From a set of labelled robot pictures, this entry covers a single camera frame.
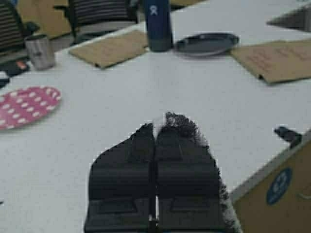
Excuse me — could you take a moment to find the small black clip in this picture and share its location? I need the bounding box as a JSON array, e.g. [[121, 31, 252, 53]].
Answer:
[[274, 126, 302, 149]]

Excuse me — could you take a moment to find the island steel sink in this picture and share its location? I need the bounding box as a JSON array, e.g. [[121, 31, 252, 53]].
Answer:
[[267, 4, 311, 33]]

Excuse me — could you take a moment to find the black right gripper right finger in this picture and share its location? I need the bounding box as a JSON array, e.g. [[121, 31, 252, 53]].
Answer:
[[155, 128, 225, 233]]

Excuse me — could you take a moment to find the brown cardboard mat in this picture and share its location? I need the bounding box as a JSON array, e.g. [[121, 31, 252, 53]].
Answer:
[[230, 39, 311, 84], [69, 30, 148, 68]]

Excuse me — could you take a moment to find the brown cardboard mat left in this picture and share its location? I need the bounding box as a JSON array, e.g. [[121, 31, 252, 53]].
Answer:
[[69, 30, 148, 68]]

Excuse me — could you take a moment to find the navy blue water bottle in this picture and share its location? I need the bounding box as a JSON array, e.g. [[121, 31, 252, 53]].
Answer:
[[143, 0, 173, 52]]

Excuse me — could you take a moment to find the wooden kitchen island cabinet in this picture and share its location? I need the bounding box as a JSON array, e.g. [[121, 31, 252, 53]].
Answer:
[[230, 132, 311, 233]]

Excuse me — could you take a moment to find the blue round recycling sticker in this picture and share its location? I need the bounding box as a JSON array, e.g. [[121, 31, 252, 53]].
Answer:
[[266, 167, 293, 205]]

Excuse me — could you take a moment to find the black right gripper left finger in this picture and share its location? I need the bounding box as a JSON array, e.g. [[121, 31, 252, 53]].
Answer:
[[84, 123, 155, 233]]

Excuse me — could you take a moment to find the brown cardboard mat right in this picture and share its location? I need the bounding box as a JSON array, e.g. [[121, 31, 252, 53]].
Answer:
[[230, 39, 311, 84]]

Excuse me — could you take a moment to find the black white floral cloth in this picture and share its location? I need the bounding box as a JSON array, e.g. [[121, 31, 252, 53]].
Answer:
[[152, 112, 242, 233]]

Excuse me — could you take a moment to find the pink polka dot plate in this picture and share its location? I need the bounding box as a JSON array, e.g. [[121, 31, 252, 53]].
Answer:
[[0, 86, 62, 130]]

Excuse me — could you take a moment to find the dark round metal plate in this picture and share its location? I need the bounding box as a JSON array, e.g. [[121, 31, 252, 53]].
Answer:
[[174, 32, 240, 57]]

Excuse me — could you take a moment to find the black mesh office chair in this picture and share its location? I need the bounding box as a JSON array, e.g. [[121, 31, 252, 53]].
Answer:
[[53, 0, 142, 46]]

